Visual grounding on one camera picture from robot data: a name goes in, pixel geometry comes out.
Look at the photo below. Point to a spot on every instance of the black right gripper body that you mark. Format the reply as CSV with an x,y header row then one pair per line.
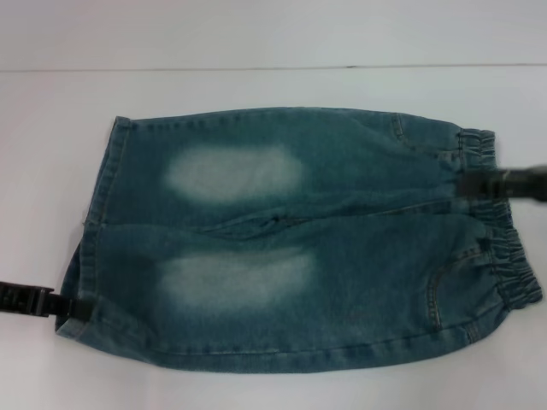
x,y
525,181

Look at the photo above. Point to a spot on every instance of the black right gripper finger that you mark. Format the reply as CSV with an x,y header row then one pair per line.
x,y
478,183

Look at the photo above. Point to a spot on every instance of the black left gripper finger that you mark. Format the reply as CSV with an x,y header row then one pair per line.
x,y
72,309

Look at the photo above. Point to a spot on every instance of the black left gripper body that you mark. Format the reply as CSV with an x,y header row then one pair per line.
x,y
25,299

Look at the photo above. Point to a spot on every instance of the blue denim shorts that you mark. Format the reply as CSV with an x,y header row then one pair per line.
x,y
299,256

